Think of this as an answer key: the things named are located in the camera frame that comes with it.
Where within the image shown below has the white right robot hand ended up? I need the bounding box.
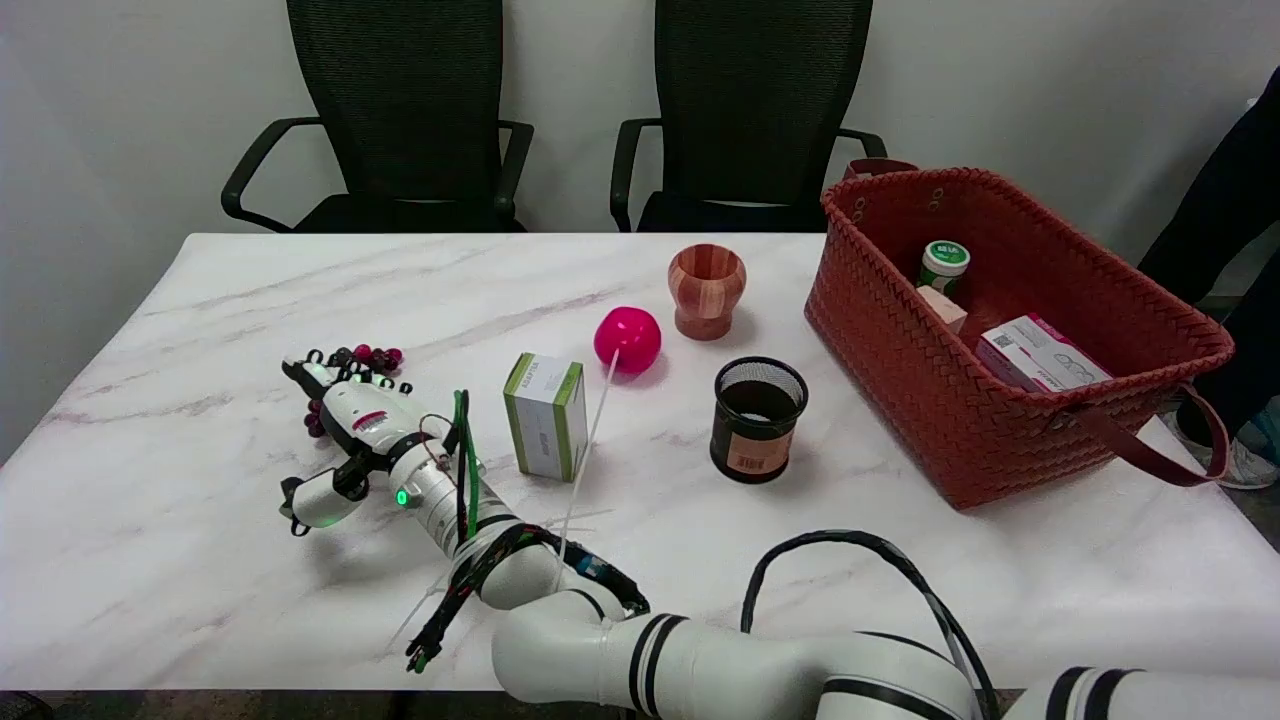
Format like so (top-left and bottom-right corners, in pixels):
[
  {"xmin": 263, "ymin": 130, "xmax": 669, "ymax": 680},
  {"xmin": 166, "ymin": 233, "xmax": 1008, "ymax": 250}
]
[{"xmin": 279, "ymin": 347, "xmax": 429, "ymax": 537}]

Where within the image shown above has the black mesh pen container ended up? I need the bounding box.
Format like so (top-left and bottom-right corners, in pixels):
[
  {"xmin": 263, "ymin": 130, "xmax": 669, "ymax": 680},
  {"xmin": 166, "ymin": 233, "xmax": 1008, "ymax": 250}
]
[{"xmin": 710, "ymin": 357, "xmax": 809, "ymax": 485}]

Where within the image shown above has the dark red grape bunch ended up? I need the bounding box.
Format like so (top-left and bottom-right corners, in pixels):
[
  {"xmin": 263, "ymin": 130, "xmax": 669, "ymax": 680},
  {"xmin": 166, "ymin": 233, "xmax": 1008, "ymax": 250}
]
[{"xmin": 305, "ymin": 345, "xmax": 405, "ymax": 439}]

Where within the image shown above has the green and white box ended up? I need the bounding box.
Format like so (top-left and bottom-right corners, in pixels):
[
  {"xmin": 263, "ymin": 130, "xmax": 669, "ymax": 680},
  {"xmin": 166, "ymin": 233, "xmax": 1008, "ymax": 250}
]
[{"xmin": 503, "ymin": 352, "xmax": 589, "ymax": 483}]

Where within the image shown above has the black mesh office chair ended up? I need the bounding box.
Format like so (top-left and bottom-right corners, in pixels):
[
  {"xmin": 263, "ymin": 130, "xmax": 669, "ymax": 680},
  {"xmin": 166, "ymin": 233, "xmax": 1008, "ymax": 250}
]
[
  {"xmin": 610, "ymin": 0, "xmax": 889, "ymax": 234},
  {"xmin": 221, "ymin": 0, "xmax": 535, "ymax": 234}
]

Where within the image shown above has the wooden striped cup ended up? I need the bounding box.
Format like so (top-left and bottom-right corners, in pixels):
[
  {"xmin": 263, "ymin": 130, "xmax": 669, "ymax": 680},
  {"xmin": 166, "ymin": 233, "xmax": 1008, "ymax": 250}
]
[{"xmin": 668, "ymin": 244, "xmax": 748, "ymax": 342}]

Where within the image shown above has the red woven basket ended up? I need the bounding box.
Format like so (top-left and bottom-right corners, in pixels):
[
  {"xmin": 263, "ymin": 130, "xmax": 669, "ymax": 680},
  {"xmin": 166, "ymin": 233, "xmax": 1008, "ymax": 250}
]
[{"xmin": 804, "ymin": 158, "xmax": 1236, "ymax": 511}]

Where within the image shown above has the small pale pink box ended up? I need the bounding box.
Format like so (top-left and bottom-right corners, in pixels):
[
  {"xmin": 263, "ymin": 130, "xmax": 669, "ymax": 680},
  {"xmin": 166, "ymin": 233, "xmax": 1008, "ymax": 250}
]
[{"xmin": 916, "ymin": 286, "xmax": 968, "ymax": 335}]

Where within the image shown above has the green lidded white bottle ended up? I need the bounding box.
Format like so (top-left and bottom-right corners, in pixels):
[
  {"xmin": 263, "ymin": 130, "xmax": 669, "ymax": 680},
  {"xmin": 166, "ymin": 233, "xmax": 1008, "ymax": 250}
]
[{"xmin": 918, "ymin": 240, "xmax": 971, "ymax": 298}]

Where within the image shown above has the white and pink box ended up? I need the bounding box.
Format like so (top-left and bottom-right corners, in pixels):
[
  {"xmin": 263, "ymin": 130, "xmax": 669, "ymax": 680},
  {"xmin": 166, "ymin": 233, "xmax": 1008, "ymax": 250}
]
[{"xmin": 976, "ymin": 314, "xmax": 1113, "ymax": 393}]

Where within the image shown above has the white sneaker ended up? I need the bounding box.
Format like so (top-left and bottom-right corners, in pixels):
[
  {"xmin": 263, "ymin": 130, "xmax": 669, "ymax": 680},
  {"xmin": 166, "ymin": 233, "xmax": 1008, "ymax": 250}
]
[{"xmin": 1165, "ymin": 408, "xmax": 1280, "ymax": 491}]

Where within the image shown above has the person in dark clothes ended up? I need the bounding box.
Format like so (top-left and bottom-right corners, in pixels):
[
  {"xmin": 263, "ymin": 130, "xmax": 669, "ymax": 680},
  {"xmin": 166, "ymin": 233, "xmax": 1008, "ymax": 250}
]
[{"xmin": 1138, "ymin": 68, "xmax": 1280, "ymax": 441}]

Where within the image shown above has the thick black cable loop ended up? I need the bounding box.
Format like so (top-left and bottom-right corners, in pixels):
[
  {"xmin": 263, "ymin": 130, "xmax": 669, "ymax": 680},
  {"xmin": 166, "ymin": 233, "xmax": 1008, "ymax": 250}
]
[{"xmin": 740, "ymin": 530, "xmax": 1001, "ymax": 720}]

